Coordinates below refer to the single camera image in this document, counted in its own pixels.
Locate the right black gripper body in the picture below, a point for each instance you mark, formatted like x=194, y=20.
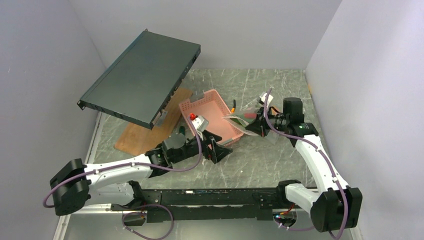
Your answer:
x=278, y=122

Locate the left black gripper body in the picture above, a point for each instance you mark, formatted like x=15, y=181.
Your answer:
x=192, y=147

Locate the clear zip top bag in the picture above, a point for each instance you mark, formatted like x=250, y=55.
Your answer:
x=257, y=108

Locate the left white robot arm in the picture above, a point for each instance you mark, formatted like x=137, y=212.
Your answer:
x=78, y=185

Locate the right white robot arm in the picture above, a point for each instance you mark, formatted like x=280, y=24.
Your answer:
x=335, y=206

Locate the pink perforated plastic basket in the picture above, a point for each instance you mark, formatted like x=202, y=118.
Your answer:
x=212, y=107

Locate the black orange small tool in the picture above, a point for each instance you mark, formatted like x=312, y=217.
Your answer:
x=234, y=105

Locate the brown wooden board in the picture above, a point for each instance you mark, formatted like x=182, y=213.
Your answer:
x=136, y=140

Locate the dark green rack server chassis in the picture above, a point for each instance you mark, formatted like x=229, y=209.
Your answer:
x=138, y=85

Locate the green handled screwdriver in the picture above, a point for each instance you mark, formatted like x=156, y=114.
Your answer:
x=182, y=130

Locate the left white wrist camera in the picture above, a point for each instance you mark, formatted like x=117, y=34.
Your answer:
x=199, y=122

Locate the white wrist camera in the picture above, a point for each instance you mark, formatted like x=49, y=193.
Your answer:
x=199, y=122
x=264, y=96

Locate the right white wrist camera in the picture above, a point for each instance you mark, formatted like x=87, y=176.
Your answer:
x=264, y=96

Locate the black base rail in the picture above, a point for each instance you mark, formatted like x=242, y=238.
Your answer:
x=208, y=204

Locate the aluminium frame rail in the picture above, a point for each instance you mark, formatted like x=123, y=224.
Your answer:
x=81, y=220

